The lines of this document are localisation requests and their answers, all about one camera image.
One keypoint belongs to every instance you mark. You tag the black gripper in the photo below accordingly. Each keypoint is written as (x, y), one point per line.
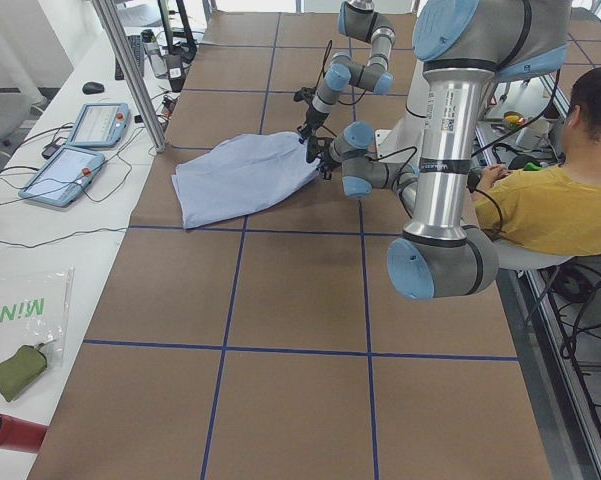
(310, 121)
(320, 152)

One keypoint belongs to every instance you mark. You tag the blue striped button shirt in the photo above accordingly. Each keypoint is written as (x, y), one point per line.
(240, 176)

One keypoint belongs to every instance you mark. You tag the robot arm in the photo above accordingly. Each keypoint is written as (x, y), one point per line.
(464, 49)
(357, 20)

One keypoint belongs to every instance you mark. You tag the brown table mat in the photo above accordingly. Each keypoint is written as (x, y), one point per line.
(274, 346)

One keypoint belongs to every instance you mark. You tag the black keyboard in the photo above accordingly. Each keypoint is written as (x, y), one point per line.
(137, 49)

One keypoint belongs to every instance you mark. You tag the grey teach pendant right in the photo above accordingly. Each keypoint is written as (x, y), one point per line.
(99, 125)

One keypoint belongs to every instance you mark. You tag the grey teach pendant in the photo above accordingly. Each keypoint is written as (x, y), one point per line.
(99, 125)
(64, 177)

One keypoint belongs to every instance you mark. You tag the black computer mouse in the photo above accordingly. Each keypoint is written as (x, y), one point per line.
(91, 88)

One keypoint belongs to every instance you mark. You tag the grey teach pendant left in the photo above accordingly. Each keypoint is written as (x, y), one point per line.
(64, 177)

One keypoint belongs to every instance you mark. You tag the person in yellow shirt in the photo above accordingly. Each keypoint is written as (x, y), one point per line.
(555, 210)

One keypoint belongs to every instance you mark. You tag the clear plastic bag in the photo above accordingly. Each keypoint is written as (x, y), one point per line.
(34, 310)

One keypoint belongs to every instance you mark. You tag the green folded cloth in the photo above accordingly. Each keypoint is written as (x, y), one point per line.
(20, 370)

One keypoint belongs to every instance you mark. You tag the red cylinder bottle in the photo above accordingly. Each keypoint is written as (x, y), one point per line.
(21, 435)

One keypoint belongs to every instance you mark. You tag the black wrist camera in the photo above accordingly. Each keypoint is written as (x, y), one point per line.
(304, 94)
(316, 147)

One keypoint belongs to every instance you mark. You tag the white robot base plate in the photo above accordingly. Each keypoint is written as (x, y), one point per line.
(396, 146)

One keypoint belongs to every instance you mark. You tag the aluminium frame post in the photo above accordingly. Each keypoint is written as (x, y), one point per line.
(107, 14)

